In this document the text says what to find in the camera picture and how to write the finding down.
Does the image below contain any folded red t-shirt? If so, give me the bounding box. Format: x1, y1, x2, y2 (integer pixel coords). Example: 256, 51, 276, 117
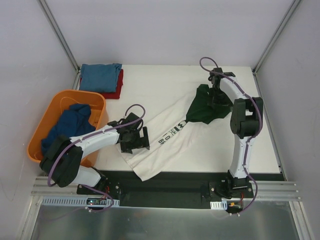
79, 69, 125, 100

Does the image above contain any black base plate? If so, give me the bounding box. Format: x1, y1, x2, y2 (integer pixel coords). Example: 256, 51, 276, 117
74, 169, 286, 210

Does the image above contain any right white cable duct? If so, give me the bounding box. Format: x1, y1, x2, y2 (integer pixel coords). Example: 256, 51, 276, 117
210, 200, 228, 211

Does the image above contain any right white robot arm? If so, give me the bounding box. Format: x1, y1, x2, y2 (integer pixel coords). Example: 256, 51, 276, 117
208, 67, 264, 199

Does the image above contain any white and green t-shirt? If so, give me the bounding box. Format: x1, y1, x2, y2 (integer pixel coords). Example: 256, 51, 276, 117
120, 84, 231, 181

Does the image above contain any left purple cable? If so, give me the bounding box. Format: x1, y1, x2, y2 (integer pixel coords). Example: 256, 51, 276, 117
46, 103, 147, 221

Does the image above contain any left aluminium frame post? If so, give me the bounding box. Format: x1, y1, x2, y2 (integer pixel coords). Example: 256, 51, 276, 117
37, 0, 81, 73

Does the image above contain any purple cable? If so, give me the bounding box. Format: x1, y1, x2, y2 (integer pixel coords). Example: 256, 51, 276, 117
46, 103, 147, 221
199, 56, 265, 221

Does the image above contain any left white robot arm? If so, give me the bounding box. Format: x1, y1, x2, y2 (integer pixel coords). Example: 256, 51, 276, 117
39, 112, 150, 195

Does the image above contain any orange plastic basket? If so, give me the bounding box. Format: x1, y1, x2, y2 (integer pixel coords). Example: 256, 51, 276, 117
27, 89, 109, 164

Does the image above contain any white cable duct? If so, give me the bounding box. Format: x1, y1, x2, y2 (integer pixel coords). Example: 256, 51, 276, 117
42, 196, 120, 208
210, 200, 228, 211

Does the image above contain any dark blue t-shirt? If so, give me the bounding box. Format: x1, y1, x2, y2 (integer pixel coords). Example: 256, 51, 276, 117
41, 103, 96, 155

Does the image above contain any aluminium frame post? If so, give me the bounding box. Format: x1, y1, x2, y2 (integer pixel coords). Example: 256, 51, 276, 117
252, 0, 303, 76
37, 0, 81, 73

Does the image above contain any right aluminium frame post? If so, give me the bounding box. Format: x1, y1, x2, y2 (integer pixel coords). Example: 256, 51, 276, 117
252, 0, 303, 76

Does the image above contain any aluminium front rail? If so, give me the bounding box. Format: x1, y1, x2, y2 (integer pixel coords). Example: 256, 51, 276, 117
31, 174, 302, 205

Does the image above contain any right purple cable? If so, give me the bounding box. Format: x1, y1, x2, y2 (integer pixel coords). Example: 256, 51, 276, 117
199, 56, 265, 221

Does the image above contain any folded light blue t-shirt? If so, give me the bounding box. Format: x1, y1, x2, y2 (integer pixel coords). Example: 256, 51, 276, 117
79, 63, 122, 93

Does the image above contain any left white cable duct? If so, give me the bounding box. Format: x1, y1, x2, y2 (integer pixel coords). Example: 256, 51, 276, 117
42, 196, 120, 208

